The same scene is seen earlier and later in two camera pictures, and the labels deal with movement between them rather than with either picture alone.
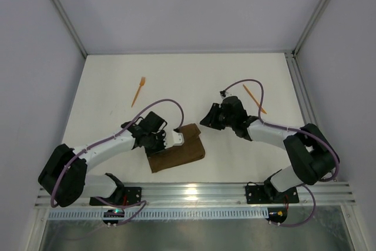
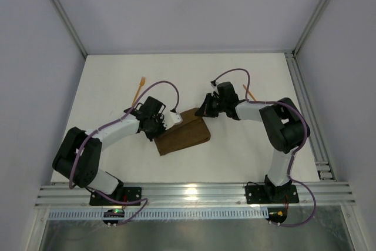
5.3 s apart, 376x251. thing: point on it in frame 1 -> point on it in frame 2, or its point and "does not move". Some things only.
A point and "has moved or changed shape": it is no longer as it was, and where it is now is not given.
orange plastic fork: (142, 82) does not move
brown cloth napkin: (191, 150) has moved or changed shape
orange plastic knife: (254, 99) does not move
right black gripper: (218, 116) -> (211, 105)
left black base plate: (129, 195) does not move
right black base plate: (258, 194) does not move
